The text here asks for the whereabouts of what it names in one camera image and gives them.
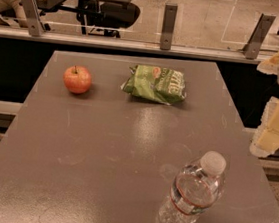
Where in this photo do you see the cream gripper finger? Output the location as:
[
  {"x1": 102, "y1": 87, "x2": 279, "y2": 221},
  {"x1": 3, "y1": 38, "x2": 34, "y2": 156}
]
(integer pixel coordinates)
[
  {"x1": 256, "y1": 51, "x2": 279, "y2": 75},
  {"x1": 249, "y1": 97, "x2": 279, "y2": 158}
]

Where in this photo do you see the clear plastic water bottle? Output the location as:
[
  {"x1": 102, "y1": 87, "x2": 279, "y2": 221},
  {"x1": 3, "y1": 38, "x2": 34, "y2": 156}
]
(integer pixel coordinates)
[{"x1": 159, "y1": 151, "x2": 227, "y2": 223}]

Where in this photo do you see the red apple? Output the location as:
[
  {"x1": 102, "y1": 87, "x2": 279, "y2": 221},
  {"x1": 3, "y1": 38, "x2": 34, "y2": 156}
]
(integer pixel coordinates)
[{"x1": 63, "y1": 65, "x2": 92, "y2": 94}]

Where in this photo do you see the green chip bag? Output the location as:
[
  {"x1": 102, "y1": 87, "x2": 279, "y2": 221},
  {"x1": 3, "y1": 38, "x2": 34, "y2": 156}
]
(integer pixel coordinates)
[{"x1": 121, "y1": 64, "x2": 186, "y2": 105}]

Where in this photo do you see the right metal bracket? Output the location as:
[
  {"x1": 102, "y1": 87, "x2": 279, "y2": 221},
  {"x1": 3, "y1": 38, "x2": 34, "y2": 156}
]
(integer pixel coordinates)
[{"x1": 243, "y1": 14, "x2": 275, "y2": 60}]

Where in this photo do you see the left metal bracket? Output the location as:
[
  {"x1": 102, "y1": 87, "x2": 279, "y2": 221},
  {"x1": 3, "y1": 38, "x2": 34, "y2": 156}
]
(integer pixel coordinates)
[{"x1": 21, "y1": 0, "x2": 44, "y2": 37}]

